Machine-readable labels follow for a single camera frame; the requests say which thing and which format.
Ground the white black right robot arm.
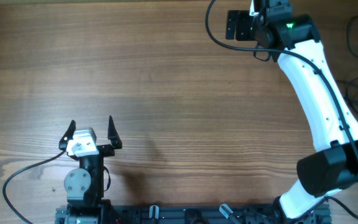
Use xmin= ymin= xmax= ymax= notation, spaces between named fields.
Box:
xmin=226 ymin=1 xmax=358 ymax=223

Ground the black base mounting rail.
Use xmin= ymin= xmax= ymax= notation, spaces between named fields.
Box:
xmin=54 ymin=203 xmax=332 ymax=224

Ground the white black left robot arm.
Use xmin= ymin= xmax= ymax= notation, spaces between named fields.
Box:
xmin=55 ymin=117 xmax=122 ymax=224

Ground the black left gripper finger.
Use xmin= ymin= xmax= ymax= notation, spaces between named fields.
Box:
xmin=108 ymin=115 xmax=122 ymax=149
xmin=58 ymin=120 xmax=76 ymax=151

